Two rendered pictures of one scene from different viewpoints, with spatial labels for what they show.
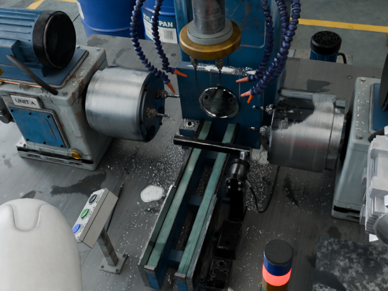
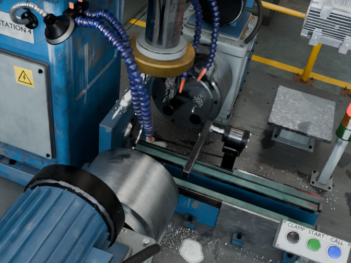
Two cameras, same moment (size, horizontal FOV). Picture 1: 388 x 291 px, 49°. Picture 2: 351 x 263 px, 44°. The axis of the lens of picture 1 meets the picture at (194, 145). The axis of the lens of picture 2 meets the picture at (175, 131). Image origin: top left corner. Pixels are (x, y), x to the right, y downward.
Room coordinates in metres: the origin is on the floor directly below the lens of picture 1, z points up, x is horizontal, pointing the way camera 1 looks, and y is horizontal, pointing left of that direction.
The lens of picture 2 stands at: (1.16, 0.90, 1.91)
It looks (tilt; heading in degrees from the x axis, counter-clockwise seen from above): 41 degrees down; 261
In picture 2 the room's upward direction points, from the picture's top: 10 degrees clockwise
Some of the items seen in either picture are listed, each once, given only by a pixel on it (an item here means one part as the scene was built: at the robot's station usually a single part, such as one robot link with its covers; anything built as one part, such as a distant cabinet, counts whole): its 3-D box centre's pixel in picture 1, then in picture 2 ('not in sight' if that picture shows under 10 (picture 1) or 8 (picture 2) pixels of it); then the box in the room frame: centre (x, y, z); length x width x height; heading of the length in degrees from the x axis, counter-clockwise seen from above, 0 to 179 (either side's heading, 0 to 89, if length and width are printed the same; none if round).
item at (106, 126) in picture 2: (223, 101); (115, 136); (1.18, -0.13, 0.97); 0.30 x 0.11 x 0.34; 68
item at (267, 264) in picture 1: (278, 258); not in sight; (0.43, -0.15, 1.19); 0.06 x 0.06 x 0.04
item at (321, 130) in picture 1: (313, 131); (195, 81); (0.92, -0.38, 1.04); 0.41 x 0.25 x 0.25; 68
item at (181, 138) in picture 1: (211, 146); (198, 147); (0.93, -0.05, 1.01); 0.26 x 0.04 x 0.03; 68
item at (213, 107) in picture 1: (219, 103); (134, 132); (1.13, -0.10, 1.02); 0.15 x 0.02 x 0.15; 68
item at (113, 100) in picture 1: (115, 101); (112, 223); (1.17, 0.26, 1.04); 0.37 x 0.25 x 0.25; 68
